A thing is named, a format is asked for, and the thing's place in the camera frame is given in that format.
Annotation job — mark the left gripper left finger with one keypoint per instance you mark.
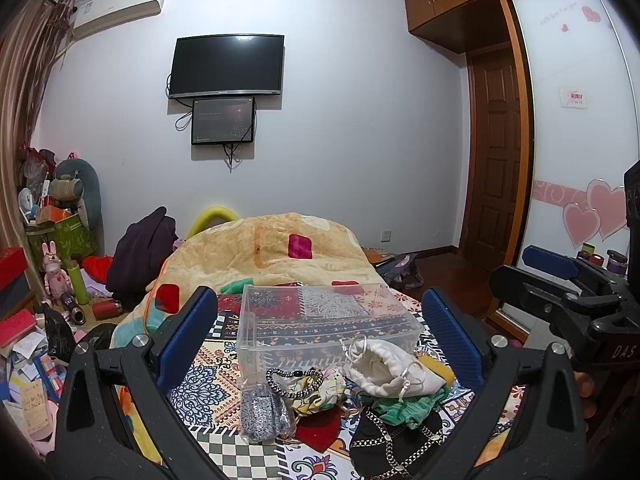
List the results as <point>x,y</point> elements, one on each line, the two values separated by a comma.
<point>92,439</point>

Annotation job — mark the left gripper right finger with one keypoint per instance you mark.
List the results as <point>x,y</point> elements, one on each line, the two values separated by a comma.
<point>547,437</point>

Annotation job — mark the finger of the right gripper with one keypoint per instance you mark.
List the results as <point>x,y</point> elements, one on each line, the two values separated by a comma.
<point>549,262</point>

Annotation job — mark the white drawstring pouch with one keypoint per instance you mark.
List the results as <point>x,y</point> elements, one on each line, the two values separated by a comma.
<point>384,370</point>

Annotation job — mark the grey patterned cloth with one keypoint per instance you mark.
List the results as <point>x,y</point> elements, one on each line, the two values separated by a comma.
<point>265,416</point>

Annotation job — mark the black white braided band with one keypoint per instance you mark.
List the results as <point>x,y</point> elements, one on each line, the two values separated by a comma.
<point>294,384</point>

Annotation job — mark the brown wooden door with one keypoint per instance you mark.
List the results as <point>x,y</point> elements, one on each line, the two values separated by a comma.
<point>495,158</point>

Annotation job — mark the green cloth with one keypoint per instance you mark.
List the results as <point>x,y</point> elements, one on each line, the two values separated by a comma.
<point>410,412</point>

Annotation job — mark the red cylinder cup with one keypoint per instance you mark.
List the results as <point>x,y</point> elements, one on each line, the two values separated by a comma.
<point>106,309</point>

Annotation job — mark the black flashlight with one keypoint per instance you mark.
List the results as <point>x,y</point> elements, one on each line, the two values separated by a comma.
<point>77,315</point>

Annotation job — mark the black studded cloth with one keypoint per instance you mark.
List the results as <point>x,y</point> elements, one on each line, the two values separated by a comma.
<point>380,451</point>

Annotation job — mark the purple bag on floor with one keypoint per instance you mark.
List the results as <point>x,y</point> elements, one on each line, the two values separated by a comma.
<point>401,272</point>

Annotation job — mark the pink rabbit doll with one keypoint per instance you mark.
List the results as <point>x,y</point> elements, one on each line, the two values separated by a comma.
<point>57,284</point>

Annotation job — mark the green bottle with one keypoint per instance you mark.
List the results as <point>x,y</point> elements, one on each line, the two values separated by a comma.
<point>80,291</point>

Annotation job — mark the white wardrobe sliding door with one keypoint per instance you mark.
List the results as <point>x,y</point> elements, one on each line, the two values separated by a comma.
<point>585,125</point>

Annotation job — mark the red box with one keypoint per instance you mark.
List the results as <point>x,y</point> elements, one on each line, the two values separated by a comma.
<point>13,263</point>

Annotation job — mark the floral yellow cloth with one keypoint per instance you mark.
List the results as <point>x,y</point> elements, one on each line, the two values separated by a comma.
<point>330,394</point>

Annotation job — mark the green cardboard box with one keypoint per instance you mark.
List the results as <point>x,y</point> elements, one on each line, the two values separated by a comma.
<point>72,239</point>

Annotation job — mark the dark purple garment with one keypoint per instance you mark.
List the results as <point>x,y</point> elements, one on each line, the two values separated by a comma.
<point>139,256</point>

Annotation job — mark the red felt cloth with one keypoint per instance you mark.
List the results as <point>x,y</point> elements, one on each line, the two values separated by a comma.
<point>319,430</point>

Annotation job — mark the clear plastic storage box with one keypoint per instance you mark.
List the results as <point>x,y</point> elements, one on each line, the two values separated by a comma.
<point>299,327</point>

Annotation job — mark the grey plush toy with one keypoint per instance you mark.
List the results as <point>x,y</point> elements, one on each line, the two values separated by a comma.
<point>75,184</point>

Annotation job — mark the yellow green pillow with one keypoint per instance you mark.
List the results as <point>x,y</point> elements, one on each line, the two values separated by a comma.
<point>206,219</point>

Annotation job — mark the beige fleece blanket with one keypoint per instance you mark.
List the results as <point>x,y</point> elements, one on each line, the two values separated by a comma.
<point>268,250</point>

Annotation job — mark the wooden overhead cabinet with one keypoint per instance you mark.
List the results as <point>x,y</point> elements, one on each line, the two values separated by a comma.
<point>460,26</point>

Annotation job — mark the striped brown curtain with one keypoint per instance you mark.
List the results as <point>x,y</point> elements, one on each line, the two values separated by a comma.
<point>29,47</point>

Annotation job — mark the white air conditioner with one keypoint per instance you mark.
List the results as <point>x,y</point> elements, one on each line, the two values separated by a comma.
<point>99,15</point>

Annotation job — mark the wall power socket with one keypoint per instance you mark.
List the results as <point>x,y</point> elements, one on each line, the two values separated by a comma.
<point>386,236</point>

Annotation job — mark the small wall mounted monitor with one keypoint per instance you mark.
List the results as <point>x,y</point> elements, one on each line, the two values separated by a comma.
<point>222,121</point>

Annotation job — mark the wall mounted black television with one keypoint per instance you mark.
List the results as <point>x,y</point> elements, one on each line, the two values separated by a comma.
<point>226,65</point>

